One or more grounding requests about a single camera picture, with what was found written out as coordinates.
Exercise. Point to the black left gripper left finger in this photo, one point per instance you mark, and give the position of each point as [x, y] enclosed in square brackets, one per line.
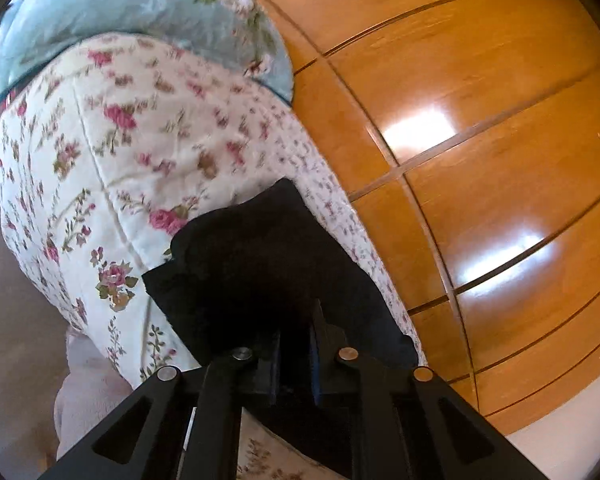
[177, 425]

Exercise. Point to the light blue floral pillow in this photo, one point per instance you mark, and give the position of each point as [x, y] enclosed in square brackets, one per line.
[234, 33]

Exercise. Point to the floral white bedspread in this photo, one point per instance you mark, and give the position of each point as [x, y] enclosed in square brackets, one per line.
[104, 157]

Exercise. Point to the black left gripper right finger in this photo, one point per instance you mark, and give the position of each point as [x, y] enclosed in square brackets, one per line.
[407, 424]

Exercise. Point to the wooden wardrobe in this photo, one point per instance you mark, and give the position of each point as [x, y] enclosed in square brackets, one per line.
[467, 134]

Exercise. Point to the black pants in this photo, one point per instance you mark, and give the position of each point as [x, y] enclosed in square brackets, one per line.
[250, 275]

